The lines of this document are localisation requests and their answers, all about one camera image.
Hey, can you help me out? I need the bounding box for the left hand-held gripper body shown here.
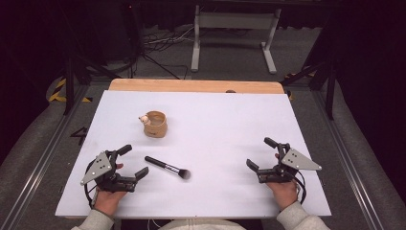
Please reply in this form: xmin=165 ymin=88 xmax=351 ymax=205
xmin=79 ymin=149 xmax=138 ymax=194

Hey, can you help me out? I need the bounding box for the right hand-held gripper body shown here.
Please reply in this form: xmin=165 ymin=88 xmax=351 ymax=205
xmin=257 ymin=142 xmax=323 ymax=185

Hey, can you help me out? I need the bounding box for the black makeup brush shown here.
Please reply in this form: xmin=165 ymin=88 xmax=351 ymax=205
xmin=144 ymin=155 xmax=192 ymax=181

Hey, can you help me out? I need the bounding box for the beige cup with small figure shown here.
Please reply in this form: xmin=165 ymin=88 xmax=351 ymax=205
xmin=138 ymin=110 xmax=169 ymax=139

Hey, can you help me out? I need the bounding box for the person's right hand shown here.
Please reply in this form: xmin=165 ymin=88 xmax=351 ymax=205
xmin=266 ymin=180 xmax=300 ymax=212

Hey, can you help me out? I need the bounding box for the person's left hand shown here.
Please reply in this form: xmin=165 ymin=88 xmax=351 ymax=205
xmin=93 ymin=187 xmax=128 ymax=218

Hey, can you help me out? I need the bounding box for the white table mat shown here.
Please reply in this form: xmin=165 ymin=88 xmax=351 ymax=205
xmin=55 ymin=89 xmax=332 ymax=219

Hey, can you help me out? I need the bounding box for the person's torso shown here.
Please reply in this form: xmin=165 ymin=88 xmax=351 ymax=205
xmin=157 ymin=218 xmax=247 ymax=230

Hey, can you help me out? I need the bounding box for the yellow black floor tape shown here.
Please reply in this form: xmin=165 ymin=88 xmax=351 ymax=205
xmin=47 ymin=78 xmax=94 ymax=104

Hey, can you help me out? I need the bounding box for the grey metal stand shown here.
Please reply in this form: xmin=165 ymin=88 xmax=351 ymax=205
xmin=190 ymin=4 xmax=282 ymax=76

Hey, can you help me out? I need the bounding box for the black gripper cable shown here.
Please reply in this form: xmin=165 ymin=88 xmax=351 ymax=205
xmin=292 ymin=172 xmax=307 ymax=206
xmin=83 ymin=182 xmax=99 ymax=209

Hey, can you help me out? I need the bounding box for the aluminium floor rail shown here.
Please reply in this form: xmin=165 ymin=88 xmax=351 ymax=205
xmin=310 ymin=90 xmax=388 ymax=230
xmin=0 ymin=85 xmax=91 ymax=230

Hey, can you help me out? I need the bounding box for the black metal frame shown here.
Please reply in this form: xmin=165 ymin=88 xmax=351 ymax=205
xmin=281 ymin=32 xmax=340 ymax=122
xmin=61 ymin=0 xmax=113 ymax=117

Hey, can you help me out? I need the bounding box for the black floor cable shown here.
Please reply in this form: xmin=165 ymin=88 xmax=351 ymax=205
xmin=140 ymin=53 xmax=190 ymax=81

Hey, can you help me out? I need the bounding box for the bundle of floor cables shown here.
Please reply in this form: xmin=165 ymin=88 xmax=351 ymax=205
xmin=143 ymin=26 xmax=196 ymax=54

